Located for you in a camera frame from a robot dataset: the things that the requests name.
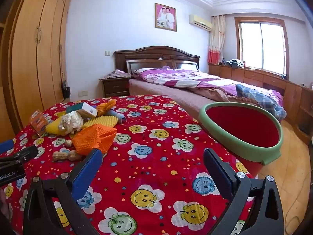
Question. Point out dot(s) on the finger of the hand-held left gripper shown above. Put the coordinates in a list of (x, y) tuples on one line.
[(6, 146), (24, 153)]

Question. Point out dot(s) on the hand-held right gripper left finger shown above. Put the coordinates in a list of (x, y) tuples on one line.
[(86, 173)]

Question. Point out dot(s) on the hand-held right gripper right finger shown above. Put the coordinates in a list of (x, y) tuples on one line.
[(220, 173)]

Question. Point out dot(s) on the peanut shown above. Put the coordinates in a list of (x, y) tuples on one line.
[(69, 143), (60, 156), (75, 155)]

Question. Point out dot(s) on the small orange box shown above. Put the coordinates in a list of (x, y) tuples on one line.
[(39, 123)]

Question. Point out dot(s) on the red bin with green rim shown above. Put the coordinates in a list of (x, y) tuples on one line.
[(244, 151)]

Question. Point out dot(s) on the orange knitted cloth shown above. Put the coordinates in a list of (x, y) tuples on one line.
[(93, 137)]

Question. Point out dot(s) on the white paper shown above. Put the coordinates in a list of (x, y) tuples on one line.
[(71, 122)]

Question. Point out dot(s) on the yellow ridged foam wrap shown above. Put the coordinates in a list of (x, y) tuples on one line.
[(102, 121)]

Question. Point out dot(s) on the white medicine box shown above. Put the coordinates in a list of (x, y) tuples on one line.
[(86, 110)]

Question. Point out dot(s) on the grey tube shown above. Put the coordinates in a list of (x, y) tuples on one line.
[(118, 117)]

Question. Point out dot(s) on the orange plastic bag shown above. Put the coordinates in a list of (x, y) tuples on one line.
[(106, 106)]

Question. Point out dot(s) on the red smiley flower tablecloth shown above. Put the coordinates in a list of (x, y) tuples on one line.
[(146, 164)]

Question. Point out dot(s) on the black hanging bag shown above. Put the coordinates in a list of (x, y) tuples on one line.
[(66, 91)]

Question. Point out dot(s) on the brown fringed blanket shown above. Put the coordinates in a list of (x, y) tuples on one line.
[(212, 93)]

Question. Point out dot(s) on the blue plaid cloth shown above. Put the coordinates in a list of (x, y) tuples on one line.
[(259, 98)]

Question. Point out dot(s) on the dark wooden nightstand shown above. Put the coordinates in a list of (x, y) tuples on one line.
[(115, 87)]

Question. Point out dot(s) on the light wooden wardrobe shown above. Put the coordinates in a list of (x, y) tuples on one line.
[(36, 53)]

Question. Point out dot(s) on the purple patchwork quilt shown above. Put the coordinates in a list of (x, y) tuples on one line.
[(190, 77)]

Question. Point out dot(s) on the pink folded clothes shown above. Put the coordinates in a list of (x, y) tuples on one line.
[(118, 74)]

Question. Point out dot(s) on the bed with pink sheet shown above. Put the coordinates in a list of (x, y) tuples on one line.
[(159, 88)]

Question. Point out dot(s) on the dark clothes pile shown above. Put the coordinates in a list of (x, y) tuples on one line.
[(236, 63)]

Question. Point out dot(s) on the purple floral pillow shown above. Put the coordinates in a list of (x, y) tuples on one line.
[(144, 71)]

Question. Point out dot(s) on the cream and red curtain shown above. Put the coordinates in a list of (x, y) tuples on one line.
[(216, 41)]

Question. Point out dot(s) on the wooden framed window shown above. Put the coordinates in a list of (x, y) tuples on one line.
[(261, 46)]

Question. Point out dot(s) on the dark wooden headboard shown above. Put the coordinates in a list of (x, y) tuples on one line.
[(156, 53)]

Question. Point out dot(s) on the white wall socket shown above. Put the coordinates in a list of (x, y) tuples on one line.
[(83, 93)]

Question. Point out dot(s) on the wall air conditioner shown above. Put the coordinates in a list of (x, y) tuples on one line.
[(200, 22)]

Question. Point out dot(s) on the framed wall photo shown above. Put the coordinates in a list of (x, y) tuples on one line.
[(165, 17)]

